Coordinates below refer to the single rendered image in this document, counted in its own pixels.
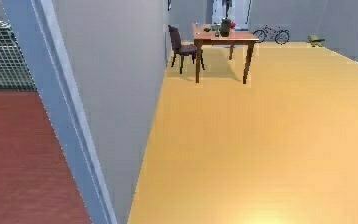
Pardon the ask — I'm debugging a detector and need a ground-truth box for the grey wire mesh basket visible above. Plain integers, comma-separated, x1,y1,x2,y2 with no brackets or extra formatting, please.
0,19,37,92

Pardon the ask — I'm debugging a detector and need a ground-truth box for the black bicycle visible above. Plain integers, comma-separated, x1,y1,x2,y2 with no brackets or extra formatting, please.
252,24,291,46

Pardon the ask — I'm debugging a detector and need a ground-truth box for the green toy on floor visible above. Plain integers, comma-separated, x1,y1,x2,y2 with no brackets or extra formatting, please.
307,34,326,48

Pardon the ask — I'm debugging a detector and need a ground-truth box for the brown wooden table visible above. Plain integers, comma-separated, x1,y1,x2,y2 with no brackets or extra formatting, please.
191,22,260,85

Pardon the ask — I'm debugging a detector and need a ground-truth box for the dark brown vase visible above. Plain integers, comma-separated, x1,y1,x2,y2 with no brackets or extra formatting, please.
219,17,232,38

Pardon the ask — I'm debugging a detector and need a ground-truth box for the dark maroon chair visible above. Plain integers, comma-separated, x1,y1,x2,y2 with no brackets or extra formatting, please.
167,24,206,75

